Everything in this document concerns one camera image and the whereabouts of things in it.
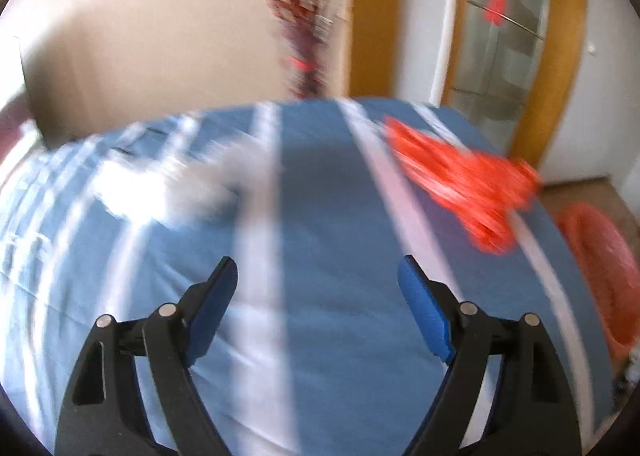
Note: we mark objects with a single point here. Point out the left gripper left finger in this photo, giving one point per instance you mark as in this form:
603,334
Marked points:
103,412

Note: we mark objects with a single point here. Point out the red trash basket with liner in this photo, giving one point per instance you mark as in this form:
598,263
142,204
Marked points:
611,271

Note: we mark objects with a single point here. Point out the clear plastic bag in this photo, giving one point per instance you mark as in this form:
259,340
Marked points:
181,189

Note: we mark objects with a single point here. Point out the glass vase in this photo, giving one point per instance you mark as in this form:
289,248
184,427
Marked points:
306,57

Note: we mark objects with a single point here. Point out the frosted glass sliding door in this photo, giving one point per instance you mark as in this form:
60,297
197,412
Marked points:
513,81

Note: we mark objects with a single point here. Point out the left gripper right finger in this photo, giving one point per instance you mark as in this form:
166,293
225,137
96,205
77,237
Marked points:
532,411

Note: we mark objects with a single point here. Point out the red plastic bag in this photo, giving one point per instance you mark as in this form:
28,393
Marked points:
479,188

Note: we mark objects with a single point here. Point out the blue white striped tablecloth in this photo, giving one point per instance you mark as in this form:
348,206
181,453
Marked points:
318,353

